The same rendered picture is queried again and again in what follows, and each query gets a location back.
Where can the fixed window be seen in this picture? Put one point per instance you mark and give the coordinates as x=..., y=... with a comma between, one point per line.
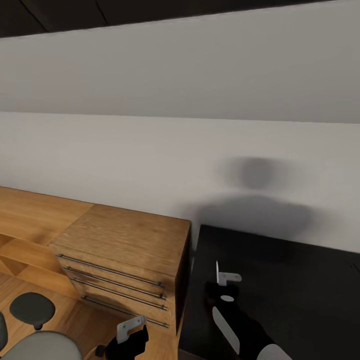
x=32, y=17

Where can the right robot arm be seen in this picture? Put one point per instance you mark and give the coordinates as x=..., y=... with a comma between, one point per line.
x=246, y=336

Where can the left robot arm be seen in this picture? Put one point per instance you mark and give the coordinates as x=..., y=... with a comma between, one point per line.
x=128, y=346

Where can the desk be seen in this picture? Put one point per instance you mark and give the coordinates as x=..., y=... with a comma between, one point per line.
x=306, y=297

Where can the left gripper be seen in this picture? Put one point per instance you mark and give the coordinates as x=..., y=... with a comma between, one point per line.
x=135, y=345

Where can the swivel chair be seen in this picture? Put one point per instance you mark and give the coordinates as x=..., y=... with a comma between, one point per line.
x=35, y=309

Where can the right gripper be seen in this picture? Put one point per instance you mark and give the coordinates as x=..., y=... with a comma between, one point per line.
x=214, y=288

